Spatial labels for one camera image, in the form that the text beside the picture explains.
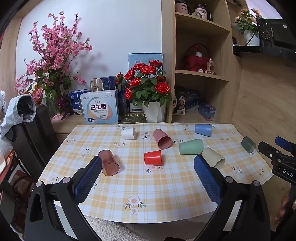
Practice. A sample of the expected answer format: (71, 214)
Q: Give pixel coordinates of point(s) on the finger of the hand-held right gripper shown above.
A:
(284, 143)
(268, 150)

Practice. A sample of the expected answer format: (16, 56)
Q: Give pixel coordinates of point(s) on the yellow checked floral tablecloth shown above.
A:
(150, 190)

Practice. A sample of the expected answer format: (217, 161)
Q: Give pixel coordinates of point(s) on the white mug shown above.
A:
(202, 11)

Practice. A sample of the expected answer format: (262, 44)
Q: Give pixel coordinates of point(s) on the blue cup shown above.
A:
(203, 129)

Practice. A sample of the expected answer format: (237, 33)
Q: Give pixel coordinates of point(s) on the dark blue moon print box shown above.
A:
(186, 100)

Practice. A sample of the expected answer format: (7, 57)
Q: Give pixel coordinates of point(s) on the white plant pot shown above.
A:
(252, 38)

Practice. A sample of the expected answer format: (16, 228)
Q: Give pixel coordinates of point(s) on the large light blue box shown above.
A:
(143, 59)

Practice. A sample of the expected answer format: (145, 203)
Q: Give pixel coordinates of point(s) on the small blue box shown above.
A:
(206, 111)

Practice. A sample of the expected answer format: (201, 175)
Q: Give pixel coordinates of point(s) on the tall dark blue box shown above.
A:
(122, 103)

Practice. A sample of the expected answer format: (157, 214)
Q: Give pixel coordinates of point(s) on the white and blue carton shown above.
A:
(99, 107)

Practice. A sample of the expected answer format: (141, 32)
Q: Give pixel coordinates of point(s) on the green cup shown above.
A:
(191, 147)

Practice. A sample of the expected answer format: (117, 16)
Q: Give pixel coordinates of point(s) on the white wall socket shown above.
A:
(77, 74)

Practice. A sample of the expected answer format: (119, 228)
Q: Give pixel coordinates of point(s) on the grey white jacket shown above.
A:
(10, 115)

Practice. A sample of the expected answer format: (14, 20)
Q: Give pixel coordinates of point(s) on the wooden shelf unit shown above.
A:
(196, 30)

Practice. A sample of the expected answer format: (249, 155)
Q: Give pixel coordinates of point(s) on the blue carton with white print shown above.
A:
(75, 99)

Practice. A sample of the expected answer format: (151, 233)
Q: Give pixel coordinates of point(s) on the pink mug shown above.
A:
(181, 6)

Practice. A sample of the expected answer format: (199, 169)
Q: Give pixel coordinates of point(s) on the black electronic device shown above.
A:
(276, 38)

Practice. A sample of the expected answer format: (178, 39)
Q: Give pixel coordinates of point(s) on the white cup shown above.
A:
(128, 133)

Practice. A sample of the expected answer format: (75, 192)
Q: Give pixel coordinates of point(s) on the pink cup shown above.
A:
(161, 138)

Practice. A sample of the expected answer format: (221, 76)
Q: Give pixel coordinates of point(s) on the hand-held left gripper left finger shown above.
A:
(89, 177)

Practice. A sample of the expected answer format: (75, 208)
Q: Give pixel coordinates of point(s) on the red rose bouquet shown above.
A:
(145, 81)

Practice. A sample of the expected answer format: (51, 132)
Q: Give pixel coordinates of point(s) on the pink blossom artificial tree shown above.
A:
(54, 58)

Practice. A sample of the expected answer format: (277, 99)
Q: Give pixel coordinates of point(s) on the red cup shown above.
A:
(152, 158)

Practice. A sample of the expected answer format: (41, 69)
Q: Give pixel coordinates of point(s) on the white shaggy rug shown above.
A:
(108, 229)

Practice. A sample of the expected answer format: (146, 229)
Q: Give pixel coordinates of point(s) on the brown translucent cup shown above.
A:
(108, 162)

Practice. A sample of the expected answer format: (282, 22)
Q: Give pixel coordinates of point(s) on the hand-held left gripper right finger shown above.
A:
(208, 180)

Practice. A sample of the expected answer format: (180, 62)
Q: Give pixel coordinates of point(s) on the beige cup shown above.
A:
(212, 157)

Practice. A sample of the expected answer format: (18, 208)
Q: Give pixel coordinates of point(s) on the peach rose plant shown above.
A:
(246, 19)

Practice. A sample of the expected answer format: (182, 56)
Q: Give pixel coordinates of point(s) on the white faceted flower pot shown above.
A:
(153, 112)

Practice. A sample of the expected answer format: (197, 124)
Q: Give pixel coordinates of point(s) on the dark blue box with steel cup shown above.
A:
(103, 83)

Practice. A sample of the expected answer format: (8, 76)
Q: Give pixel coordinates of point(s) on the glass perfume bottle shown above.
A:
(210, 66)

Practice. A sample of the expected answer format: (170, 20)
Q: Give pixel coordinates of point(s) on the small white box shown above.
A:
(135, 107)

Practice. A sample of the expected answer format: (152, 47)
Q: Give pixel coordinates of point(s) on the golden tray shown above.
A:
(133, 118)

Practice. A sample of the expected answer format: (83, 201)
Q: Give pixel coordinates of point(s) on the person's right hand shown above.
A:
(283, 209)

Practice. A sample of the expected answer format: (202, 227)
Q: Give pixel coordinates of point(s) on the dark grey translucent cup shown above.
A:
(248, 144)

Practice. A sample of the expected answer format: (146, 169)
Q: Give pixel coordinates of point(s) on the black chair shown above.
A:
(34, 139)

